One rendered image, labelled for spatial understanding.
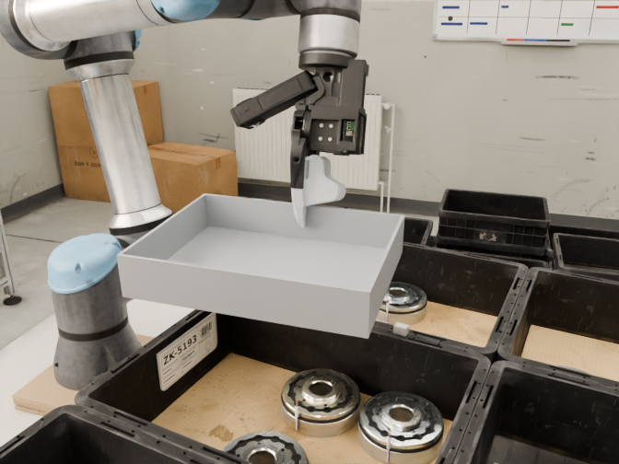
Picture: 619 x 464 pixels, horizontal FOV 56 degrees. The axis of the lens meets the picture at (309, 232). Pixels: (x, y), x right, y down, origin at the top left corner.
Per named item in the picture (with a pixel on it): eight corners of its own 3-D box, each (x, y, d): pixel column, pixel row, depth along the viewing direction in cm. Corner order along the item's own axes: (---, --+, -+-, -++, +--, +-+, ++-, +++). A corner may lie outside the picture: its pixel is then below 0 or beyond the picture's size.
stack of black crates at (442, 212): (428, 315, 237) (437, 210, 220) (437, 283, 264) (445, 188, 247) (532, 330, 226) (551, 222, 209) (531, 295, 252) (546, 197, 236)
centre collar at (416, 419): (376, 424, 70) (376, 420, 70) (387, 400, 75) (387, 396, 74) (415, 435, 69) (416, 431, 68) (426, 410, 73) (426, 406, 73)
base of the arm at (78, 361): (35, 384, 99) (25, 333, 96) (87, 338, 113) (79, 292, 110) (115, 397, 96) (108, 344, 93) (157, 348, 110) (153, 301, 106)
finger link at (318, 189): (334, 231, 71) (341, 155, 70) (286, 227, 72) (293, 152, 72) (339, 231, 74) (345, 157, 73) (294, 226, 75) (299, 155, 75)
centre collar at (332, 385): (294, 395, 76) (294, 390, 75) (315, 376, 79) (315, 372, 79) (326, 409, 73) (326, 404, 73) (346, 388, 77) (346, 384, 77)
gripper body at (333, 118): (354, 156, 69) (362, 52, 68) (285, 152, 71) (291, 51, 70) (363, 159, 77) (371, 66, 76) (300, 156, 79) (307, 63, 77)
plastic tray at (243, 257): (122, 296, 63) (116, 255, 61) (206, 227, 81) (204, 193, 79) (367, 338, 56) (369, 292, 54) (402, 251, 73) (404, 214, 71)
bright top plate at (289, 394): (266, 401, 75) (266, 397, 75) (309, 364, 83) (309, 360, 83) (332, 431, 70) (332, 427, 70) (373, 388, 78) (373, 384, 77)
